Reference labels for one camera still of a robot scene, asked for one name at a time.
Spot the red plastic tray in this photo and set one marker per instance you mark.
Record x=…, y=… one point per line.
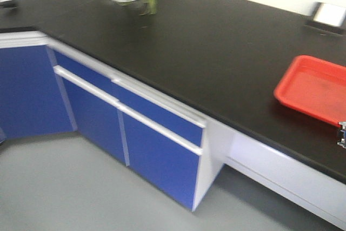
x=314, y=87

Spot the black white socket box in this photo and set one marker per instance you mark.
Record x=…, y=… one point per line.
x=327, y=17

